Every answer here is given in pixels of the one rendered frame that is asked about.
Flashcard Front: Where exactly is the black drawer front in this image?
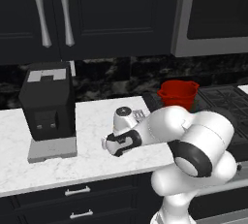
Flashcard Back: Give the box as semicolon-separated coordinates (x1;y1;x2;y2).
9;173;153;210
15;195;163;224

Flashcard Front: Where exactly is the wide black cupboard door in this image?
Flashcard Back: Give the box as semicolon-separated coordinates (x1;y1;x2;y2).
48;0;182;61

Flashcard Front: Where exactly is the white wall socket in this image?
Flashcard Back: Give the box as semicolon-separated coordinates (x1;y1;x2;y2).
68;59;78;78

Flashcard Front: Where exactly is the silver cupboard handle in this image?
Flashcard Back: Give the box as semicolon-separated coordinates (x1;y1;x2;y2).
30;0;53;48
57;0;76;48

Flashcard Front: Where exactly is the red pot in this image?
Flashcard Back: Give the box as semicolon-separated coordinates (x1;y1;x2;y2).
156;79;201;112

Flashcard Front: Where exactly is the black stove with hob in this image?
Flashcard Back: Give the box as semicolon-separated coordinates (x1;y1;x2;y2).
141;83;248;224

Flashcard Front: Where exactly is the grey microwave oven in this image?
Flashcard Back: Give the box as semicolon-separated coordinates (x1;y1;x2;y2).
170;0;248;58

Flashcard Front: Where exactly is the silver oven door handle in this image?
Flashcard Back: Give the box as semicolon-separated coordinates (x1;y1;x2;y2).
193;178;248;198

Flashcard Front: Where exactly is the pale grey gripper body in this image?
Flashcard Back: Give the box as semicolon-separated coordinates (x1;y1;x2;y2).
131;108;146;121

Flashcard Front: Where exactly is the black coffee machine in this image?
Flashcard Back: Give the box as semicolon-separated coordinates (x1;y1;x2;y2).
17;60;78;165

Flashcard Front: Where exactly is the silver drawer handle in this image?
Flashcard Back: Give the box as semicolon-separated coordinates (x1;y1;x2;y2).
69;208;95;220
64;185;92;198

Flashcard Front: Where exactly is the narrow black cupboard door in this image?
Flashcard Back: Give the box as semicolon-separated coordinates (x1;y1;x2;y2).
0;0;62;66

